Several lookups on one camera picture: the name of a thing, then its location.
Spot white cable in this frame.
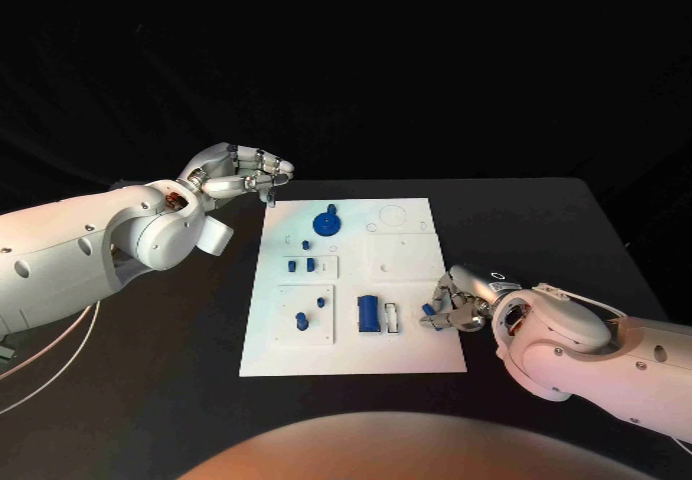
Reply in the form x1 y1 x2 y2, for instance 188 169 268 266
534 285 632 318
0 305 94 378
0 300 103 416

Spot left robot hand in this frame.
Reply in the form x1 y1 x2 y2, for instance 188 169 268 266
176 141 297 209

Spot blue gear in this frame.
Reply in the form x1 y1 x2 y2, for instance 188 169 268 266
312 204 345 238

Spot white task board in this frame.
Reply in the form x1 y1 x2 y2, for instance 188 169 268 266
238 197 469 378

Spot large blue block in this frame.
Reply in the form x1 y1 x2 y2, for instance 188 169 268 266
356 294 381 334

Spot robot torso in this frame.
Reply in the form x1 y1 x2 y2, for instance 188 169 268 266
176 411 668 480

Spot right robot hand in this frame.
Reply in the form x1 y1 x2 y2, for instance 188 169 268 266
420 264 524 333

